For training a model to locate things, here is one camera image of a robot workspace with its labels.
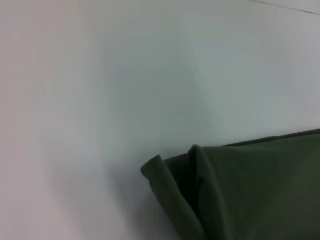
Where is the dark green FREE! t-shirt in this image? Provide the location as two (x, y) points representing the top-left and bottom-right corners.
(140, 128), (320, 240)

